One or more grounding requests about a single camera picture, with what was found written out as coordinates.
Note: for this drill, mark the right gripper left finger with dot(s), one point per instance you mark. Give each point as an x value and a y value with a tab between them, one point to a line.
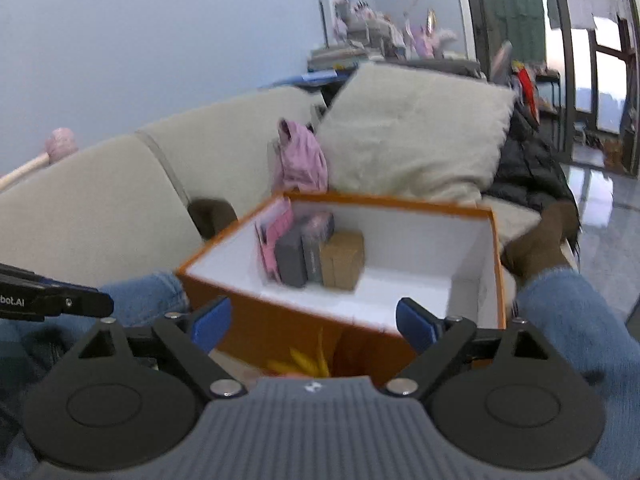
183	342

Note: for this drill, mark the brown sock foot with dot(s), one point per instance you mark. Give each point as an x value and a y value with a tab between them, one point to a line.
210	217
540	248

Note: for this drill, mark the brown sock right foot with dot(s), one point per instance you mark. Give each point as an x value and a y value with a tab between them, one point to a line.
540	248

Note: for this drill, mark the pink edged pouch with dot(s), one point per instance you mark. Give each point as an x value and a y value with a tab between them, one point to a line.
271	226

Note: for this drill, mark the pink crumpled cloth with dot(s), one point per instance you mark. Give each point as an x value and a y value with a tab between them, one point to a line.
300	164

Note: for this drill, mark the brown sock left foot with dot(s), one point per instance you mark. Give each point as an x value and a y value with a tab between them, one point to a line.
210	217

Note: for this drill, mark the stack of books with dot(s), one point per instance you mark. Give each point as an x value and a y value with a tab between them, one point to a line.
339	58

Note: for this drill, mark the tan cardboard box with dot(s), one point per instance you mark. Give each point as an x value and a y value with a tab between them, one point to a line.
342	260

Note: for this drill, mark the orange cardboard storage box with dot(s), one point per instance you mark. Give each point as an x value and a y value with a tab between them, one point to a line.
445	257

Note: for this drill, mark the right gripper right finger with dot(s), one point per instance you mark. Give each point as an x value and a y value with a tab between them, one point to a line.
441	346

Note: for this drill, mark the colourful feather shuttlecock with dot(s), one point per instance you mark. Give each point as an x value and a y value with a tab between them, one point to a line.
321	354

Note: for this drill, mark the beige sofa cushion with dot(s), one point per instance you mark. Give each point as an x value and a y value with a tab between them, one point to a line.
395	131

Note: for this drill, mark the pink massage hammer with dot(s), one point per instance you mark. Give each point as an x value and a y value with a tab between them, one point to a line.
60	144

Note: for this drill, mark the dark grey box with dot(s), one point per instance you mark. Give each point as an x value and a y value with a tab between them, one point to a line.
290	258

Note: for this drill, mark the blue jeans right leg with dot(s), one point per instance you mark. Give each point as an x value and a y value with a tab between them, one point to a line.
578	322

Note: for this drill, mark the black puffer jacket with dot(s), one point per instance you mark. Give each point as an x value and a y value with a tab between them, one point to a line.
528	173

